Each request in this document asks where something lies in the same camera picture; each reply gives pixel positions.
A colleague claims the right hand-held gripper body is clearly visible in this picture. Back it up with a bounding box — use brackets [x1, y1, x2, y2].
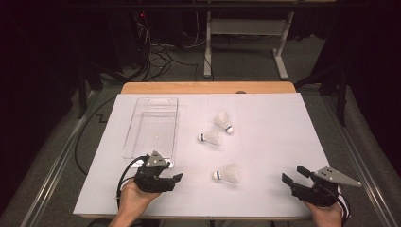
[291, 166, 363, 208]

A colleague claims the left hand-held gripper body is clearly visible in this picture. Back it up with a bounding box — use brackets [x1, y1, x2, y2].
[133, 150, 176, 194]

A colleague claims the white shuttlecock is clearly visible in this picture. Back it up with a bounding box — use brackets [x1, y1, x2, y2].
[213, 112, 235, 135]
[197, 130, 222, 147]
[212, 163, 241, 183]

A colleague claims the clear plastic tray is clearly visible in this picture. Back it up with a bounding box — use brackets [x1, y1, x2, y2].
[121, 96, 180, 169]

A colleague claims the person's right hand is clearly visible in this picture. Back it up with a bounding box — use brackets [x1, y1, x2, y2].
[303, 198, 344, 227]

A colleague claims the person's left hand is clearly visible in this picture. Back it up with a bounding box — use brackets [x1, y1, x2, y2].
[117, 181, 163, 220]

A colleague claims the white table cover sheet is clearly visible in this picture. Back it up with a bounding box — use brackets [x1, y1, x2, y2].
[73, 93, 351, 220]

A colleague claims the black stand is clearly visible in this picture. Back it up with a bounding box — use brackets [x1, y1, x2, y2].
[75, 62, 105, 120]
[294, 62, 349, 128]

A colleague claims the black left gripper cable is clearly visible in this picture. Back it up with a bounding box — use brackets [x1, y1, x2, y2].
[115, 154, 150, 209]

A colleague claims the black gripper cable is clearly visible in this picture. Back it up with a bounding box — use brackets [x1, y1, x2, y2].
[338, 188, 352, 227]
[115, 154, 150, 209]

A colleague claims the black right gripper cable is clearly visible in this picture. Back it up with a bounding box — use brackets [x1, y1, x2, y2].
[338, 188, 352, 227]

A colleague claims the aluminium floor rail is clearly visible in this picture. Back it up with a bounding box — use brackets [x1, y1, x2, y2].
[321, 94, 399, 227]
[20, 91, 98, 227]

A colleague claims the black floor cable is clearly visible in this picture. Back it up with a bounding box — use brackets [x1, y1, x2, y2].
[74, 96, 117, 176]

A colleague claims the tangle of floor cables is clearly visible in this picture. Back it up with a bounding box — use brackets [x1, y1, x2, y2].
[131, 12, 216, 83]

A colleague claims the white metal desk frame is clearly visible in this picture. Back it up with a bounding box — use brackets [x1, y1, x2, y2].
[202, 10, 295, 80]

